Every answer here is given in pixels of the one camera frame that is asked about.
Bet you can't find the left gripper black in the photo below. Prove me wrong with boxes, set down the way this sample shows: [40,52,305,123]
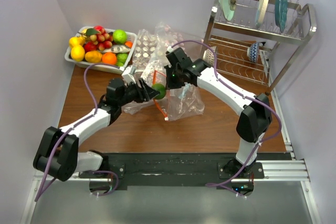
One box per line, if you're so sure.
[118,78,159,107]

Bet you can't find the green yellow mango fruit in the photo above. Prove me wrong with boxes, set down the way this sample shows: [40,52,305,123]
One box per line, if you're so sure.
[152,83,166,100]

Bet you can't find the clear zip bag orange zipper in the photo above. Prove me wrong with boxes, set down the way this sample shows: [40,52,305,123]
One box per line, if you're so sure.
[156,84,205,122]

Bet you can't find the orange fruit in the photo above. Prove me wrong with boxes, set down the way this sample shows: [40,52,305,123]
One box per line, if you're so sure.
[102,52,118,65]

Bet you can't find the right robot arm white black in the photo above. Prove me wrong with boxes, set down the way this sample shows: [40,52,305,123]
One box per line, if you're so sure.
[164,47,272,178]

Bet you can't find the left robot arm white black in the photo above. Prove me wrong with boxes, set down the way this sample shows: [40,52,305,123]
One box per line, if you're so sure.
[33,78,160,182]

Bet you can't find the crumpled clear zip bag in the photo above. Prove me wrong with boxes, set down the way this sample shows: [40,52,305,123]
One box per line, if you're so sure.
[122,70,166,114]

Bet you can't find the clear bag pink dots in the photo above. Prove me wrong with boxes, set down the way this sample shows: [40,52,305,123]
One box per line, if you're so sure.
[141,22,205,83]

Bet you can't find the light green guava fruit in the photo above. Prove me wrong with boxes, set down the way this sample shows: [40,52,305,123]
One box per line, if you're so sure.
[116,53,128,67]

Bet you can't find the silver toy fish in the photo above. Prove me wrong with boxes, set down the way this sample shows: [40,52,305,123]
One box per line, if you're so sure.
[102,45,131,54]

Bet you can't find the small orange tangerine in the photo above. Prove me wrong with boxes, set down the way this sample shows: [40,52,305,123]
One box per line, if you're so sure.
[124,41,133,48]

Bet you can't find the green lime fruit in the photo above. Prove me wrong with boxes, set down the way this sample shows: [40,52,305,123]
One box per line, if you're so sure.
[112,29,128,45]

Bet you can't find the red lychee bunch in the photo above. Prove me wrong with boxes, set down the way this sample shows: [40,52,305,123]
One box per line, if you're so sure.
[89,33,113,51]

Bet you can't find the red apple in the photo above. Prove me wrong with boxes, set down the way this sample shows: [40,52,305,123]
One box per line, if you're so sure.
[83,41,97,52]

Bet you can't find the blue white patterned bowl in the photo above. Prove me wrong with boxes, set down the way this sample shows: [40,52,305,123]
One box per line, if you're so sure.
[247,42,260,63]

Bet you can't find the yellow lemon front left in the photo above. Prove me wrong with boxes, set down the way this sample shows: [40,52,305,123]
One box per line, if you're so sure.
[70,45,86,62]

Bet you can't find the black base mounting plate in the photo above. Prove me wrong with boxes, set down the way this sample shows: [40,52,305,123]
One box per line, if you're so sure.
[78,152,265,191]

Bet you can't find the steel dish rack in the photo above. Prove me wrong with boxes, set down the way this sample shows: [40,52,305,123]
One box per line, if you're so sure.
[204,0,317,94]

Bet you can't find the white cream plate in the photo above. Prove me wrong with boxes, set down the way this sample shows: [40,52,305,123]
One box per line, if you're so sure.
[255,0,269,29]

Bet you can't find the teal blue plate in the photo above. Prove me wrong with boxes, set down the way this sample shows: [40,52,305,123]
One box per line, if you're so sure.
[274,0,288,34]

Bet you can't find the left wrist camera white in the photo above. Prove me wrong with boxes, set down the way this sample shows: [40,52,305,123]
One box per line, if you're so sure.
[121,65,136,84]

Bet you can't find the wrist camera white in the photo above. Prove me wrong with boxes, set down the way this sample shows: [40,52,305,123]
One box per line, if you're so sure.
[121,65,136,84]
[167,46,173,53]

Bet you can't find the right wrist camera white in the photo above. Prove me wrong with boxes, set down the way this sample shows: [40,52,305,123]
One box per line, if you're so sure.
[167,46,173,53]

